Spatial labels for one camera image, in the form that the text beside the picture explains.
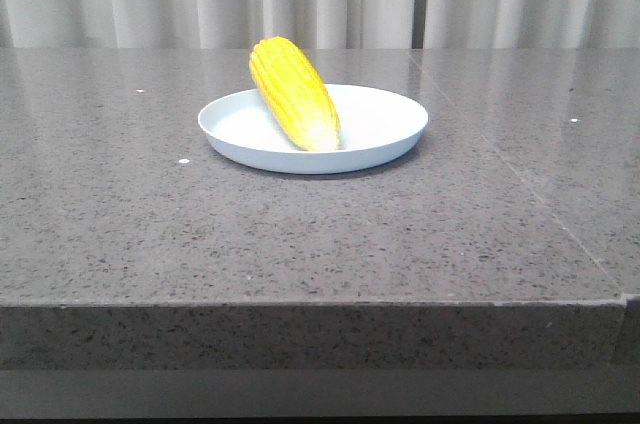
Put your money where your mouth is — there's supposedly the light blue round plate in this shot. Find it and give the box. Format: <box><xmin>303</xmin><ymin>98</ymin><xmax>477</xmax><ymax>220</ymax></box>
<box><xmin>198</xmin><ymin>84</ymin><xmax>429</xmax><ymax>175</ymax></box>

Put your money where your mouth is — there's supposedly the yellow corn cob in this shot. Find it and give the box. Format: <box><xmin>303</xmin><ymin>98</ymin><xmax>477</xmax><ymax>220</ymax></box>
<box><xmin>249</xmin><ymin>36</ymin><xmax>341</xmax><ymax>152</ymax></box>

